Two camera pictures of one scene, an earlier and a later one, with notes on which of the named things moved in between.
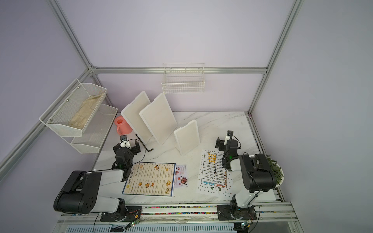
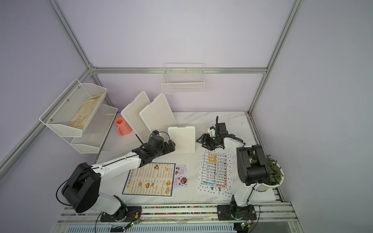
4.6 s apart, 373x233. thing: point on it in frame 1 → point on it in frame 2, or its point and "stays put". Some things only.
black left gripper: (135, 149) → (167, 149)
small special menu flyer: (181, 178) stays put
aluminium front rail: (178, 212) stays put
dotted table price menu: (214, 178) stays put
